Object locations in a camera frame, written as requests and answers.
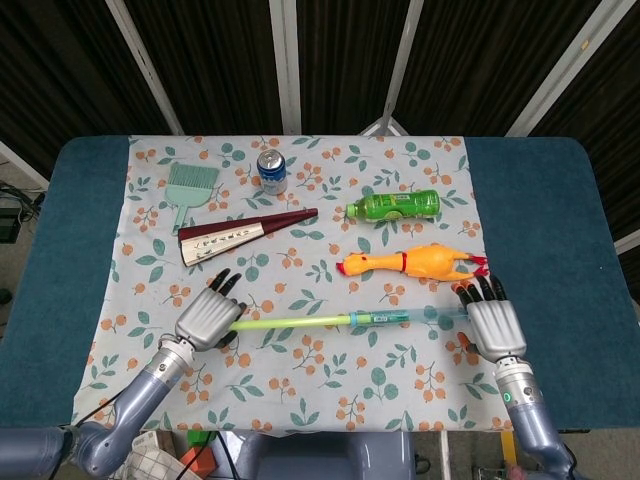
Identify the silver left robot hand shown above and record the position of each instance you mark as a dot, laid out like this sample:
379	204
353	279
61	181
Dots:
207	317

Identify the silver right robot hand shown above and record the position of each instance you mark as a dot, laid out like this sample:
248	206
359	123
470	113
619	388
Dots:
495	325

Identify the water squirter tube toy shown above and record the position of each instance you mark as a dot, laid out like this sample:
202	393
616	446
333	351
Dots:
300	321

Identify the mint green hand brush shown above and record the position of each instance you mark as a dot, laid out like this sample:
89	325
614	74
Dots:
192	182

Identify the dark red folding fan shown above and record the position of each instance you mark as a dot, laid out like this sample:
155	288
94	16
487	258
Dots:
220	242

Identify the yellow rubber chicken toy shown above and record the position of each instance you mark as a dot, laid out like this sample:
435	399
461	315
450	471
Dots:
425	262

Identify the floral fruit print tablecloth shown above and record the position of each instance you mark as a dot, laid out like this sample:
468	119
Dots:
320	380

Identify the orange block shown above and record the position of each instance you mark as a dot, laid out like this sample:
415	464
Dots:
197	460

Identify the checked fabric bag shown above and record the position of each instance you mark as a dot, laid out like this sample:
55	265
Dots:
160	460

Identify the green plastic drink bottle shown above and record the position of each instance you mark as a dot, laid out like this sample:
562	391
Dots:
400	206

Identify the blue and white drink can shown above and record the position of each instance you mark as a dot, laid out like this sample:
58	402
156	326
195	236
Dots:
272	175

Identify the blue-grey robot torso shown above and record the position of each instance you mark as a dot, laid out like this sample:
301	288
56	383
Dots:
325	457

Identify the black power box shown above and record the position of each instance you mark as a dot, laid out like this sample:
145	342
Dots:
7	225

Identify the dark brown curtain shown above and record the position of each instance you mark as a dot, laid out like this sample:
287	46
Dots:
220	60

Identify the white frame post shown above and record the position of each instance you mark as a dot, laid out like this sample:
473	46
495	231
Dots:
145	70
400	65
565	70
286	65

